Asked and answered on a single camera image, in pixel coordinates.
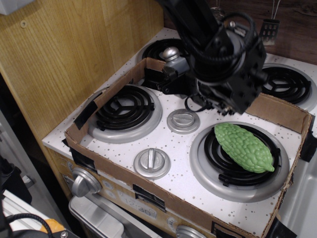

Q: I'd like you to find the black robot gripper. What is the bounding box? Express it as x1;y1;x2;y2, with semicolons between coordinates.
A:
160;19;267;116

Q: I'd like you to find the grey pepper shaker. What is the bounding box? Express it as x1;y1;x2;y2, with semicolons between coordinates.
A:
162;47;190;74

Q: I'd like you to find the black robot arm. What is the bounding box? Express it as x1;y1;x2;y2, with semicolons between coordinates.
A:
159;0;267;115

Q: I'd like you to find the back left black burner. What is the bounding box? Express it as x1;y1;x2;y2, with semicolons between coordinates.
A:
136;38;188;62

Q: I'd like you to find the black burner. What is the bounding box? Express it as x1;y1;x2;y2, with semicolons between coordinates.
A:
88;84;162;144
136;38;188;62
189;122;290;203
262;63;317;111

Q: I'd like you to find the upper silver stovetop knob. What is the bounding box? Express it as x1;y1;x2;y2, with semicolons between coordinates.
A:
166;109;201;134

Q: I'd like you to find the silver stovetop knob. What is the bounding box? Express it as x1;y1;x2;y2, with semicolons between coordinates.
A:
166;109;201;134
133;148;171;180

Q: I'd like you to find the front left black burner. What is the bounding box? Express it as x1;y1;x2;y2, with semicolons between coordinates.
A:
88;84;162;144

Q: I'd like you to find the lower silver stovetop knob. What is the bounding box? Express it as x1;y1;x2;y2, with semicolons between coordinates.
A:
133;148;171;180

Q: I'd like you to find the hanging silver slotted spatula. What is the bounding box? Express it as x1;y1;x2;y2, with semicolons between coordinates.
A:
259;0;281;46

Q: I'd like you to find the front right black burner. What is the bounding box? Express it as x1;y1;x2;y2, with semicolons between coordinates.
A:
189;122;290;203

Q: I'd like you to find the green bitter melon toy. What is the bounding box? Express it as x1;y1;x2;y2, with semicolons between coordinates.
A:
214;122;275;174

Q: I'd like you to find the back right black burner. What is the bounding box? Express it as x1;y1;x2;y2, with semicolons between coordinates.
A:
262;63;317;111

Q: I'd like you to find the brown cardboard tray border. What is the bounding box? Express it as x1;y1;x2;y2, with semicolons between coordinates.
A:
65;55;317;238

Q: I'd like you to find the silver front panel knob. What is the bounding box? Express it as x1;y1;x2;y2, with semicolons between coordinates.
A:
71;167;102;197

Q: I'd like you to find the orange object bottom left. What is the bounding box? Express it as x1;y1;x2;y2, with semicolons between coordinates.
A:
45;219;64;233

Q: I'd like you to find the silver oven door handle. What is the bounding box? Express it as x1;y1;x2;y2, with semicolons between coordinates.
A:
68;196;160;238

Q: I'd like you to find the black cable bottom left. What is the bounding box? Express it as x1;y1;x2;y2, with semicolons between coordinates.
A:
0;213;53;238

